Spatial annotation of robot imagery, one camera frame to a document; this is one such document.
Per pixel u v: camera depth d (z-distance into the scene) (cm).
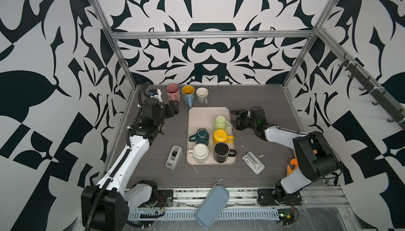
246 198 76
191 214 71
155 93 69
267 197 74
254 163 83
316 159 46
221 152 82
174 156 83
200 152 81
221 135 85
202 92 107
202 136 83
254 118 74
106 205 38
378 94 59
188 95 102
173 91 104
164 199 73
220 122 89
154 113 60
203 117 104
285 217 71
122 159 45
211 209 69
